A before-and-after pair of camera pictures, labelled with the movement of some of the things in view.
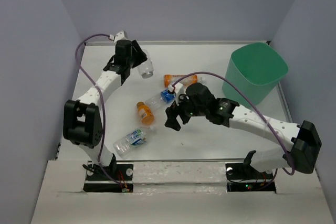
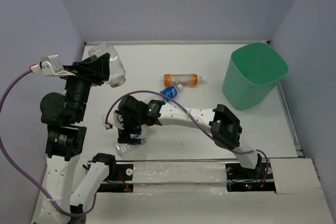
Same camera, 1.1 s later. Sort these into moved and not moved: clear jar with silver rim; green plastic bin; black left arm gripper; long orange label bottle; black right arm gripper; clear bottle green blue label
Moved: black right arm gripper; black left arm gripper; clear jar with silver rim
Not moved: long orange label bottle; clear bottle green blue label; green plastic bin
